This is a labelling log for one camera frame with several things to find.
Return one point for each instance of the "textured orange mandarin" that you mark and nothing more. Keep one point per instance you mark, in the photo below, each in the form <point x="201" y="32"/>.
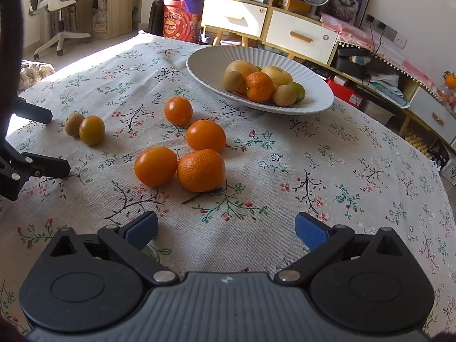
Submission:
<point x="201" y="170"/>

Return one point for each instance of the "yellow box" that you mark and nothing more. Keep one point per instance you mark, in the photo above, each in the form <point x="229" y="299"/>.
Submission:
<point x="297" y="5"/>

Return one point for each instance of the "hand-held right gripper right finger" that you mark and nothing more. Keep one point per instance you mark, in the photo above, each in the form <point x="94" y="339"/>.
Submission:
<point x="313" y="233"/>

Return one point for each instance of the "pink lace cloth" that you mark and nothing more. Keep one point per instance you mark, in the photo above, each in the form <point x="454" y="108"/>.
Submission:
<point x="359" y="37"/>

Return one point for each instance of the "white low cabinet drawer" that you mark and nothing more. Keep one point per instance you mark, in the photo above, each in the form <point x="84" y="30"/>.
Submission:
<point x="427" y="108"/>

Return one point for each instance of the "small tan fruit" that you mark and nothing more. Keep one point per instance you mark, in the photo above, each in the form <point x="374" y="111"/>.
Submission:
<point x="233" y="81"/>
<point x="72" y="124"/>

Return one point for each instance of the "smooth orange citrus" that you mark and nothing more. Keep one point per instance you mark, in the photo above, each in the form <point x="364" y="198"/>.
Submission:
<point x="206" y="135"/>
<point x="178" y="110"/>
<point x="155" y="166"/>

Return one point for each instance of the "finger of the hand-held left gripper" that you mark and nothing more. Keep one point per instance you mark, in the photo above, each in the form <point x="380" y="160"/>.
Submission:
<point x="35" y="113"/>
<point x="50" y="168"/>

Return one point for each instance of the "large textured mandarin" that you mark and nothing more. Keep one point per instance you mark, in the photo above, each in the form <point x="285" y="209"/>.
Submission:
<point x="259" y="86"/>

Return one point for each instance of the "wooden bookshelf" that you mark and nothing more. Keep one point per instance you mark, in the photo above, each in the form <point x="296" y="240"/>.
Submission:
<point x="117" y="7"/>

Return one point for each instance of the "wall socket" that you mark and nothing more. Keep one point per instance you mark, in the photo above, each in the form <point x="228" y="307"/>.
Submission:
<point x="396" y="37"/>
<point x="377" y="24"/>

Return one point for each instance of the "black bag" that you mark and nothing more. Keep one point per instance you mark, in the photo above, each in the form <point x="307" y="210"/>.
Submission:
<point x="351" y="64"/>

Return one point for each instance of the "red flat box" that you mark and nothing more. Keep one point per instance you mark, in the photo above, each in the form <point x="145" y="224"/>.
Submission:
<point x="347" y="94"/>

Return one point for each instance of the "low wooden cabinet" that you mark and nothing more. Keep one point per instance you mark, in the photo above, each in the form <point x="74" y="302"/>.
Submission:
<point x="406" y="114"/>

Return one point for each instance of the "olive orange citrus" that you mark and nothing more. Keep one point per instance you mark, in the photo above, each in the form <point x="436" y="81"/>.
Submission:
<point x="92" y="130"/>

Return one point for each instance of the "white ribbed oval plate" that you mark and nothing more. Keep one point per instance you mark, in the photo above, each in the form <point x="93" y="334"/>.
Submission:
<point x="210" y="64"/>

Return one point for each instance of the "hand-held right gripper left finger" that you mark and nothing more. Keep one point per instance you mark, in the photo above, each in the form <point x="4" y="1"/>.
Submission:
<point x="142" y="229"/>

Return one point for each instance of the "quilted grey cushion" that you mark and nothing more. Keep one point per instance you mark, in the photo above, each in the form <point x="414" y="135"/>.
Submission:
<point x="34" y="73"/>

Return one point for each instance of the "large yellow pear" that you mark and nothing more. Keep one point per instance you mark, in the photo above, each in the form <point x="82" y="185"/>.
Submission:
<point x="280" y="74"/>
<point x="238" y="67"/>

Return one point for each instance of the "small orange ornament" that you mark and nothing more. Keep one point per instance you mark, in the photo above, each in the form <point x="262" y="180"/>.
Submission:
<point x="449" y="80"/>

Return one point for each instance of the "small pale yellow fruit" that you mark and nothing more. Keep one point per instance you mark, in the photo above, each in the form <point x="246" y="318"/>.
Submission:
<point x="284" y="95"/>

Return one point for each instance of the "floral tablecloth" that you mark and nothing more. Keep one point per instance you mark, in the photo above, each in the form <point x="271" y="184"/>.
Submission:
<point x="285" y="156"/>

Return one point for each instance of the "black standing panel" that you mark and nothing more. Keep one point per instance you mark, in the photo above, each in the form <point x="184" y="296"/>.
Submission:
<point x="155" y="16"/>

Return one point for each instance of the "framed cat picture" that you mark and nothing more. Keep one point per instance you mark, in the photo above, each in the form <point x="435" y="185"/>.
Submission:
<point x="347" y="0"/>

